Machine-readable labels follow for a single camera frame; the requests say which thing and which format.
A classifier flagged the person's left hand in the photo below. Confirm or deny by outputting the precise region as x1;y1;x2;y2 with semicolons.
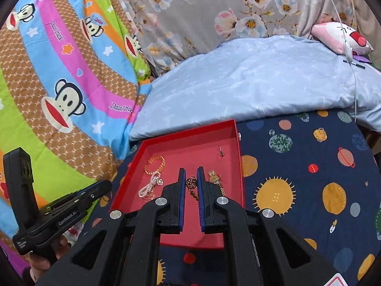
28;235;71;283

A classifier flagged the red cardboard box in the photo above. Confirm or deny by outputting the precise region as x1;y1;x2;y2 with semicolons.
110;119;246;250

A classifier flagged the white red-edged card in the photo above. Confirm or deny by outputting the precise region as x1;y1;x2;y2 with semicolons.
323;272;354;286

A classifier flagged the pink plush pillow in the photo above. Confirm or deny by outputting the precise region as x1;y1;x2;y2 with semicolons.
310;22;375;56

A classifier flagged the cartoon monkey print blanket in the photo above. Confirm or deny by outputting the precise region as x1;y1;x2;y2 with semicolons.
0;0;153;276

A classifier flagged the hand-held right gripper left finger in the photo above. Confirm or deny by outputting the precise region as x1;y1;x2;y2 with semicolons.
36;167;186;286

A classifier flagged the dark bead bracelet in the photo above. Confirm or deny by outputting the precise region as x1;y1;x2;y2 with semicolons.
185;176;201;204

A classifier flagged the light blue quilt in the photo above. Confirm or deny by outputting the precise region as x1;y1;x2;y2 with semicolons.
129;34;381;143

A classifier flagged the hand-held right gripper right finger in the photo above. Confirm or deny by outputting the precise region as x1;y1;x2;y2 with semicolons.
196;166;341;286

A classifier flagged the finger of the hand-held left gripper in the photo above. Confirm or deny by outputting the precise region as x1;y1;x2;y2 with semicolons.
76;179;113;205

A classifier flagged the navy planet print bedsheet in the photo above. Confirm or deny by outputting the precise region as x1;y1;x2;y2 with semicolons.
80;110;381;286

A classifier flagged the purple flat card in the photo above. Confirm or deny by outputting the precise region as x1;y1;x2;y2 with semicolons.
342;54;373;70

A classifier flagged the gold chain bracelet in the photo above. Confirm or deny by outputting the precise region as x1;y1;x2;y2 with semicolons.
145;155;166;176

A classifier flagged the gold wrist watch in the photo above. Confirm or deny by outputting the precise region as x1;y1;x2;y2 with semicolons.
207;169;227;198

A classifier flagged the grey floral bedsheet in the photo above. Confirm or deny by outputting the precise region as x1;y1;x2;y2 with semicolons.
105;0;381;76

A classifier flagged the white pearl bracelet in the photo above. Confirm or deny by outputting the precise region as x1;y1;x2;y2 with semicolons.
138;171;164;199

